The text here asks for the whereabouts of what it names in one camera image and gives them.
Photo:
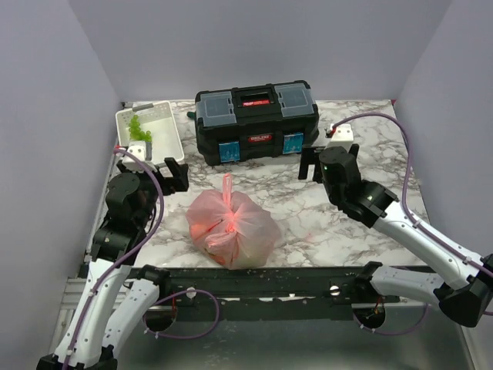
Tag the white perforated plastic basket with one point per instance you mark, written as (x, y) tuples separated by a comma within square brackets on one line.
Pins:
[(158, 119)]

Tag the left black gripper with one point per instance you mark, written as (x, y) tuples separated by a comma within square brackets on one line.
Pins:
[(178, 182)]

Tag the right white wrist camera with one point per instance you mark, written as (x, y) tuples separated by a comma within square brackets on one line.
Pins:
[(342, 136)]

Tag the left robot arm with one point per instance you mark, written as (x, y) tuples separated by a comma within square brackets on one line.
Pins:
[(100, 325)]

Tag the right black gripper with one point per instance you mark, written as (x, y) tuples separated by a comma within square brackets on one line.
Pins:
[(308, 155)]

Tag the black metal base rail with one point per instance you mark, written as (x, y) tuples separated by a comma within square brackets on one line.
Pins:
[(265, 294)]

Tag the green fake grape bunch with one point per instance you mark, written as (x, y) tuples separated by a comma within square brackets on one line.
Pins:
[(136, 132)]

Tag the black plastic toolbox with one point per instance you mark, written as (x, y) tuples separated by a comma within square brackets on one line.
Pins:
[(240, 124)]

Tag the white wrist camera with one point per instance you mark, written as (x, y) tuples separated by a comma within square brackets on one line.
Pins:
[(342, 136), (141, 150)]

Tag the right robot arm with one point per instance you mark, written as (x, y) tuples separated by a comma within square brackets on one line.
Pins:
[(461, 280)]

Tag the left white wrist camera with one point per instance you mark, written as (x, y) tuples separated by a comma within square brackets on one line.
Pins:
[(141, 150)]

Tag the pink plastic bag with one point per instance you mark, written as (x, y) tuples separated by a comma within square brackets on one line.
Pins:
[(231, 229)]

